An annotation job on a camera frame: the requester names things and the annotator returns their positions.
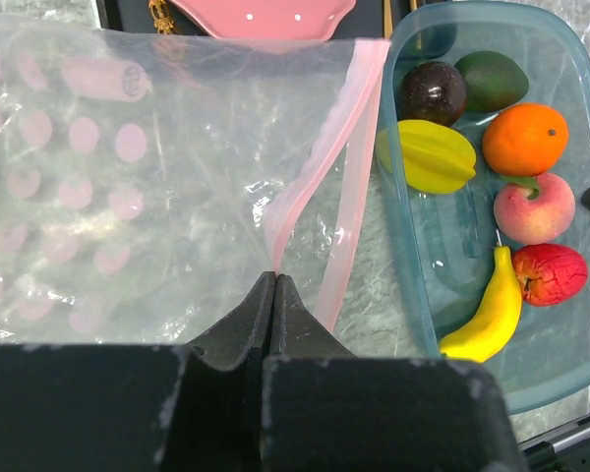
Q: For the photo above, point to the blue transparent plastic tray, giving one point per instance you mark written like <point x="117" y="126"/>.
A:
<point x="442" y="245"/>

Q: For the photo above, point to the gold fork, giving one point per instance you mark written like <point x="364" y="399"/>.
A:
<point x="162" y="20"/>

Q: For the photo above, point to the dark purple passion fruit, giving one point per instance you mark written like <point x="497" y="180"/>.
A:
<point x="433" y="91"/>

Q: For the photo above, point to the pink peach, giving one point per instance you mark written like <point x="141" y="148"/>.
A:
<point x="532" y="216"/>

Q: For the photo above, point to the pink dotted plate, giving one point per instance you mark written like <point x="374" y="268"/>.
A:
<point x="267" y="19"/>

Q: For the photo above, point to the red cracked fruit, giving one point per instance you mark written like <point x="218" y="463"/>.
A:
<point x="549" y="273"/>

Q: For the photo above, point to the orange fruit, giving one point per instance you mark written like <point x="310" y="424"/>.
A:
<point x="525" y="140"/>

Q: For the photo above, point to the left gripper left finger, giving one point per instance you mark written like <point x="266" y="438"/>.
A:
<point x="227" y="344"/>

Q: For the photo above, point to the green avocado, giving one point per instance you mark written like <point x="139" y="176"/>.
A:
<point x="493" y="81"/>

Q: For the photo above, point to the gold chopsticks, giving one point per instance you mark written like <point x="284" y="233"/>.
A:
<point x="388" y="17"/>

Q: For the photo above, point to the yellow banana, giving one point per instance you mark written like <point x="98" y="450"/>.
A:
<point x="496" y="319"/>

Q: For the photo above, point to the clear zip top bag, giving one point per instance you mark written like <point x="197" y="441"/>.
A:
<point x="147" y="180"/>

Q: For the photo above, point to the black serving tray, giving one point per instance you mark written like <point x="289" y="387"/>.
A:
<point x="365" y="20"/>

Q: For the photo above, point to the yellow starfruit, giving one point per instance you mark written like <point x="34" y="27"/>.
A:
<point x="431" y="158"/>

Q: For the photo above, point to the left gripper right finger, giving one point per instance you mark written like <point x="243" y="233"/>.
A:
<point x="295" y="332"/>

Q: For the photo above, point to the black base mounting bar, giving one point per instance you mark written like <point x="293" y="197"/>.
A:
<point x="565" y="448"/>

